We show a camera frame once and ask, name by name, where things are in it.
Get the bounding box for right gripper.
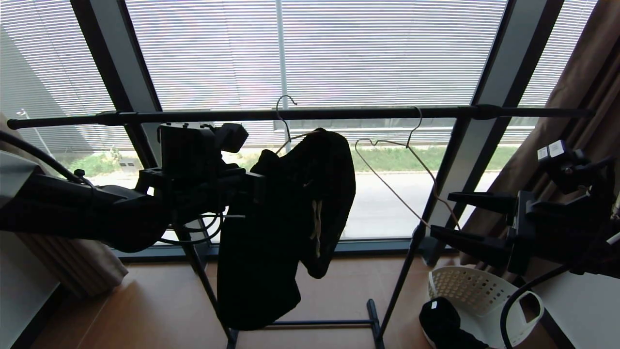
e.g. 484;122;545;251
430;190;612;278

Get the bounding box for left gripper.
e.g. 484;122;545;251
213;167;268;206

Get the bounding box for black shorts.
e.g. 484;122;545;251
217;127;357;332

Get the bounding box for pink clothes hanger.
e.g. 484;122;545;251
355;107;462;232
275;95;323;156

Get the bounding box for white laundry basket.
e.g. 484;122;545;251
428;266;545;349

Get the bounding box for heap of black clothes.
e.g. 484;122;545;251
419;297;490;349

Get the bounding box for black clothes rack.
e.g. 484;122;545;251
7;104;595;349

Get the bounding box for brown curtain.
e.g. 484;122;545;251
0;114;129;297
458;0;620;286

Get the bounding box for window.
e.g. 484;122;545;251
0;0;599;257

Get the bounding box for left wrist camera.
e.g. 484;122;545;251
157;123;249;182

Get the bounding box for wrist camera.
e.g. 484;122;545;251
537;140;617;194
157;123;249;182

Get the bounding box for black cable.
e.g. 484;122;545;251
499;232;620;349
0;130;88;186

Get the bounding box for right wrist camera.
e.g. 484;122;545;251
537;140;617;194

